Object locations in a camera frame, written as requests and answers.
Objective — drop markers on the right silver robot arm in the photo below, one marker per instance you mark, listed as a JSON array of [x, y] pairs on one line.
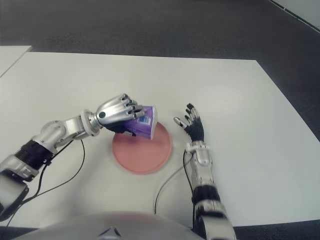
[[203, 160]]

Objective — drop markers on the purple tissue paper pack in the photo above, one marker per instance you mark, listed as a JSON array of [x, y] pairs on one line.
[[147, 130]]

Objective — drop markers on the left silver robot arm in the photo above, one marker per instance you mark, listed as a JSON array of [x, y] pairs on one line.
[[57, 132]]

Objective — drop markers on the grey robot torso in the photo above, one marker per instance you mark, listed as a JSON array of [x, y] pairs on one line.
[[100, 227]]

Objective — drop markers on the white panel with dark edge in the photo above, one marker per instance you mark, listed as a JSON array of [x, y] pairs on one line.
[[307, 12]]

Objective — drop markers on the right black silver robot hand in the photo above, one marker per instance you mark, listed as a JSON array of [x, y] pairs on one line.
[[196, 128]]

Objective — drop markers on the pink round plate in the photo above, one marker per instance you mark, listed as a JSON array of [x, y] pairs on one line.
[[142, 157]]

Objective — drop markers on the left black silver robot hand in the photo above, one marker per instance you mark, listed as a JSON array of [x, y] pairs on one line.
[[113, 112]]

